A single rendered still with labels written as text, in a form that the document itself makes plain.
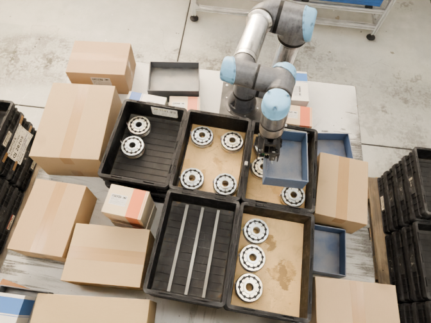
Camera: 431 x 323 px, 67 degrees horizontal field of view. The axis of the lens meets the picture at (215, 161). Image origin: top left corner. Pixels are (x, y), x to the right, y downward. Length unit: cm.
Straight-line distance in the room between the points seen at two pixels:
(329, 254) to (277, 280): 32
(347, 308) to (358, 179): 55
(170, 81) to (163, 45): 130
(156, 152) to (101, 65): 58
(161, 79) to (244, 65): 95
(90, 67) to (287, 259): 133
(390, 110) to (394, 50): 70
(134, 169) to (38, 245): 48
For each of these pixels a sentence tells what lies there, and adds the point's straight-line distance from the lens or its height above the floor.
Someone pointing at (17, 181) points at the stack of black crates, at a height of 27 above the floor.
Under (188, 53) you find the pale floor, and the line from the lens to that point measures 304.
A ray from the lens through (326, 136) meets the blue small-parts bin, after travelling 179.
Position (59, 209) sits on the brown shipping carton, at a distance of 150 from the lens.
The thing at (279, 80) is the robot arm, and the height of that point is 146.
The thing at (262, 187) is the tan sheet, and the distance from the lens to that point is 147.
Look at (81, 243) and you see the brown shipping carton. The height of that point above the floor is 86.
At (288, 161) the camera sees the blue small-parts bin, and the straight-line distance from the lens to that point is 127.
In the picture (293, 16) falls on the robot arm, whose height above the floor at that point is 138.
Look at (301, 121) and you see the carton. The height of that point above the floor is 77.
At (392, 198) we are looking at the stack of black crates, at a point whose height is 30.
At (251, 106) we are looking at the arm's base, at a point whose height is 78.
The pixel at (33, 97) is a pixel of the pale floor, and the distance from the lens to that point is 304.
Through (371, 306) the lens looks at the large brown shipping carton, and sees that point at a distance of 141.
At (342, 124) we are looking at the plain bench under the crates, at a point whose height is 70.
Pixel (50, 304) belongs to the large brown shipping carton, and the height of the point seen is 90.
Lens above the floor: 217
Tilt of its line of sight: 64 degrees down
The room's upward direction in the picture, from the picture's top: 5 degrees clockwise
